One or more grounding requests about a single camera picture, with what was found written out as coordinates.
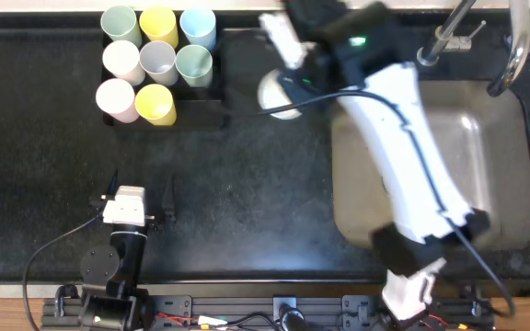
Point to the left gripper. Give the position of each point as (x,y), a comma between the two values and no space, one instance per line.
(154,221)

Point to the yellow cup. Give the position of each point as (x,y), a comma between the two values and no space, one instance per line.
(154,102)
(158,23)

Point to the pink cup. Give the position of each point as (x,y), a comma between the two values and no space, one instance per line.
(121,59)
(115,97)

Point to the white cup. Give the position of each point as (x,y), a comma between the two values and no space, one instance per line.
(269,94)

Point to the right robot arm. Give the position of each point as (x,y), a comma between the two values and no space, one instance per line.
(403,151)

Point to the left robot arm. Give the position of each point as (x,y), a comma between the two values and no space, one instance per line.
(113,271)

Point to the black tray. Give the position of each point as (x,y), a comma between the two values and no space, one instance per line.
(200,112)

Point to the grey cup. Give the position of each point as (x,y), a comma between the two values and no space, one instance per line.
(158,62)

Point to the green cup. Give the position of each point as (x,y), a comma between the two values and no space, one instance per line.
(120,23)
(194,64)

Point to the blue cup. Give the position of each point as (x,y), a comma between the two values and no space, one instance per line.
(198,25)

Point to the steel sink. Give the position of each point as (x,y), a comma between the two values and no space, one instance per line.
(499,161)

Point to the steel tap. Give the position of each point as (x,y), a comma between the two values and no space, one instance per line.
(520,46)

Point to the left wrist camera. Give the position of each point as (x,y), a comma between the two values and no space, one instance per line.
(124,207)

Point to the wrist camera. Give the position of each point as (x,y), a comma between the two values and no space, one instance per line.
(124,207)
(285,39)

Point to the mounting rail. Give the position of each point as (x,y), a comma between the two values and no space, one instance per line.
(246,312)

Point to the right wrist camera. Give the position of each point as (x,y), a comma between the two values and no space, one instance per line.
(285,39)

